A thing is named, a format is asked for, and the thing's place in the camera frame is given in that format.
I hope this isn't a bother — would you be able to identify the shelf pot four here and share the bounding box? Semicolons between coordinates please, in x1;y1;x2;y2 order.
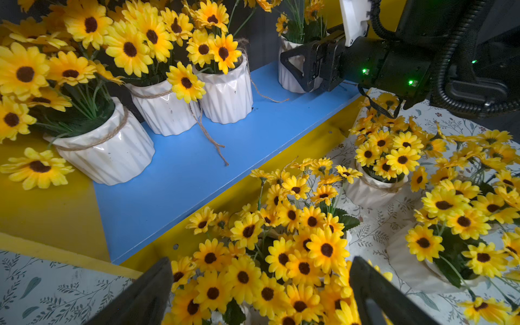
276;0;327;94

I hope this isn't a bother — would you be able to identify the shelf pot one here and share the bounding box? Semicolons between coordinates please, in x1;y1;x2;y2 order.
385;130;519;324

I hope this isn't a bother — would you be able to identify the yellow wooden shelf unit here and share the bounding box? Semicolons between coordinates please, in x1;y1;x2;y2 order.
1;63;361;278

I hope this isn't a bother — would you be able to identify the shelf pot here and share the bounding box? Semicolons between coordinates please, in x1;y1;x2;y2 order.
182;1;253;125
1;1;155;190
105;1;206;136

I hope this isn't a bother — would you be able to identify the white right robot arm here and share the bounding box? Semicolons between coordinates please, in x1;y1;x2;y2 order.
280;1;519;119

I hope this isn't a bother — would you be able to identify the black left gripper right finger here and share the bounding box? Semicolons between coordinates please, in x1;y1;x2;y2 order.
349;256;437;325

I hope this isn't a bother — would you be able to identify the shelf pot three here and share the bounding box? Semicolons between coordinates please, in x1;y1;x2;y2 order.
345;93;447;208
163;158;362;324

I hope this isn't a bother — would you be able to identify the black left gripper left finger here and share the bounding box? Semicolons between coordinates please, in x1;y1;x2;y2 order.
87;257;173;325

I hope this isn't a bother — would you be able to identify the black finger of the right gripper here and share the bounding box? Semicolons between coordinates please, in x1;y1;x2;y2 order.
279;40;305;93

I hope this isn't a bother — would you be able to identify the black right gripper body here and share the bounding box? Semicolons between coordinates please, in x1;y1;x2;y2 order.
314;31;433;109

